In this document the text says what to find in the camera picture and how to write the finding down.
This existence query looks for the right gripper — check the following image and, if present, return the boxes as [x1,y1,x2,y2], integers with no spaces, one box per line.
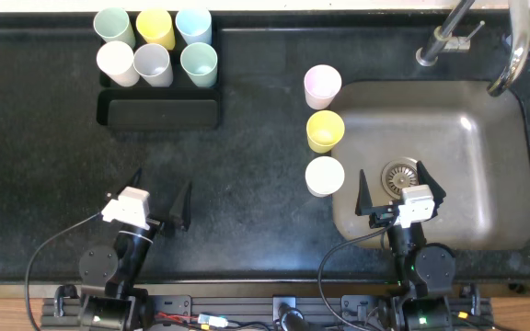
[354,160,447,230]

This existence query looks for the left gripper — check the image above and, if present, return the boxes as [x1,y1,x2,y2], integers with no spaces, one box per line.
[125,166,193,232]

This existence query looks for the yellow cup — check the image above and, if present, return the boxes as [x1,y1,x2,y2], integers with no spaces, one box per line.
[305,109,346,154]
[135,7,177,51]

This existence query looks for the steel sink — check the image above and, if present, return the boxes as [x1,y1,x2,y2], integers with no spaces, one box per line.
[330,79,530,252]

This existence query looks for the white cup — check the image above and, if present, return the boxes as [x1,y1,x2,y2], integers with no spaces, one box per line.
[95,40,141,88]
[304,155,346,199]

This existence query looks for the black tray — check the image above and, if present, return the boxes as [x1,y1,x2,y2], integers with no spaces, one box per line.
[95,8,223,131]

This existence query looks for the grey cup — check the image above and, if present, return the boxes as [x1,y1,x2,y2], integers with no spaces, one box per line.
[132,42,175,88]

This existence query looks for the pink cup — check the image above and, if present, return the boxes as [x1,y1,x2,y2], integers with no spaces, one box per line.
[303,63,343,111]

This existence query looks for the green cup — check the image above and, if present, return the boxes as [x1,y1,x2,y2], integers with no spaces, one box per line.
[179,41,219,89]
[92,6,137,49]

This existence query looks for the blue cup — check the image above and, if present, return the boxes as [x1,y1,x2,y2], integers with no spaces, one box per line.
[174,6,213,46]

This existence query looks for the steel tap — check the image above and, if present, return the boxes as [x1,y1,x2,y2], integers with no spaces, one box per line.
[414,0,530,98]

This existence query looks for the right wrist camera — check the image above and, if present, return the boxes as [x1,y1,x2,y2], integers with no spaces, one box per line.
[397,184,437,230]

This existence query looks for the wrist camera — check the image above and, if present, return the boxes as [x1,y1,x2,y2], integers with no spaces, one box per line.
[100,186,152,231]
[397,184,437,230]

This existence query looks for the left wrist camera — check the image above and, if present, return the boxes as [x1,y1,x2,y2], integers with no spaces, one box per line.
[100,186,152,231]

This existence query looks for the black cable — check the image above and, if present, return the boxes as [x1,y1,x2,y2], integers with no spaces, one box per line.
[317,215,399,331]
[24,211,105,331]

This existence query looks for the mounting rail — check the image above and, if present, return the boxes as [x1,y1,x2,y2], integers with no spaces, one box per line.
[40,283,495,331]

